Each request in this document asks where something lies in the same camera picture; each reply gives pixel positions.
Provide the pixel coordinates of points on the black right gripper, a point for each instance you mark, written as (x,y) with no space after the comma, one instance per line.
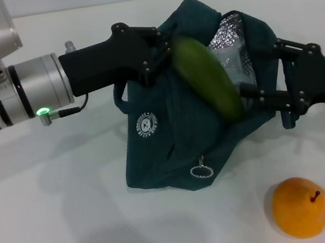
(324,82)

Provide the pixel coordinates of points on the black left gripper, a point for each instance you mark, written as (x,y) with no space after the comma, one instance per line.
(102,63)

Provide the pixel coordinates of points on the clear blue-rimmed food container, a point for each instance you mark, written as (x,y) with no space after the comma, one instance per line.
(230,63)

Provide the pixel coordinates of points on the dark blue lunch bag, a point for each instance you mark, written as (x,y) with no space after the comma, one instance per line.
(160,146)

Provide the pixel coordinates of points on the green cucumber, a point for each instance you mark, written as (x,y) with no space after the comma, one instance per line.
(205,77)

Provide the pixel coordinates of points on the orange pear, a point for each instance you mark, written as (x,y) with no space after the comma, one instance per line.
(298,208)

